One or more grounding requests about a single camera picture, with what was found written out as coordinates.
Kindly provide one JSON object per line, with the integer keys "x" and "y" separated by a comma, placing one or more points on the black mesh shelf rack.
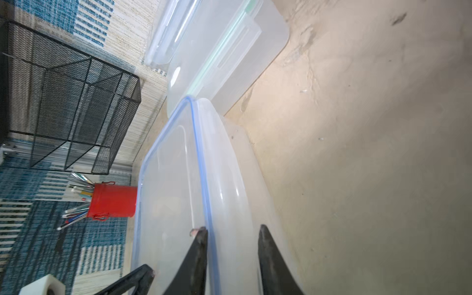
{"x": 61, "y": 109}

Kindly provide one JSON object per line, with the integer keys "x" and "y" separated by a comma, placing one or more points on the clear far lunch box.
{"x": 165, "y": 39}

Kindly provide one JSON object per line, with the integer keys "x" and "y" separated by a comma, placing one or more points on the blue-rimmed clear lunch box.
{"x": 202, "y": 172}

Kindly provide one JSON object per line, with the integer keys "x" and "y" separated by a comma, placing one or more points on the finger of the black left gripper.
{"x": 139, "y": 281}

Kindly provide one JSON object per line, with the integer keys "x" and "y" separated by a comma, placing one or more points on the green-rimmed lunch box lid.
{"x": 226, "y": 46}

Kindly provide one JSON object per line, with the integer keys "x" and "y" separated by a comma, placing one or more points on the red pencil cup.
{"x": 112, "y": 201}

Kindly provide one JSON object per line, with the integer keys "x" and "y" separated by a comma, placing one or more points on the pens in red cup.
{"x": 82, "y": 188}

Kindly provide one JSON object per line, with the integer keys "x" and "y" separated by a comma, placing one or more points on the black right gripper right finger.
{"x": 275, "y": 275}

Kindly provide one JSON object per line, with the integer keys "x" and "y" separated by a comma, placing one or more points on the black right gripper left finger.
{"x": 191, "y": 276}

